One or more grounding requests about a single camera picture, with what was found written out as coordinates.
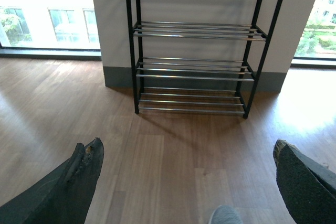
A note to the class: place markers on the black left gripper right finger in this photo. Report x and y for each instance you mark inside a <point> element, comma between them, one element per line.
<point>307,187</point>

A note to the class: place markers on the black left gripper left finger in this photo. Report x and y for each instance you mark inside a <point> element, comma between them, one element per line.
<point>62,196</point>

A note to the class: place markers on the grey knit sneaker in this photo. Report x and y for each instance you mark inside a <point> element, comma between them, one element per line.
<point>224,214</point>

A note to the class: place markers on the black metal shoe rack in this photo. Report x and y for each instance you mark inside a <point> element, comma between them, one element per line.
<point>198,56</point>

